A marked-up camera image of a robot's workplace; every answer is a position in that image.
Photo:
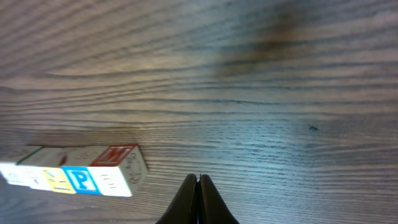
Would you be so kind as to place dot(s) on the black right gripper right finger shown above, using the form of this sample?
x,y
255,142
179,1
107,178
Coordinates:
x,y
212,208

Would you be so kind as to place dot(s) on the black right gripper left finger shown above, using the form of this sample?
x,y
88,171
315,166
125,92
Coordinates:
x,y
183,207

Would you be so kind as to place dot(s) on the green Z wooden block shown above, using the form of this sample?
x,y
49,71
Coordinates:
x,y
117,169

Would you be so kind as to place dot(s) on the blue P wooden block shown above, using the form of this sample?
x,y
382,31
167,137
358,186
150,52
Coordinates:
x,y
75,164

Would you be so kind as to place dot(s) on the yellow front wooden block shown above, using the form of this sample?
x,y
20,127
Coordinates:
x,y
51,167

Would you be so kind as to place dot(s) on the white M wooden block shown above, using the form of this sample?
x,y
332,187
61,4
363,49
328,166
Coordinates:
x,y
17,174

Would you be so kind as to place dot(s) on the red letter wooden block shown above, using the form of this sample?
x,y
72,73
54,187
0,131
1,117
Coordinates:
x,y
36,160

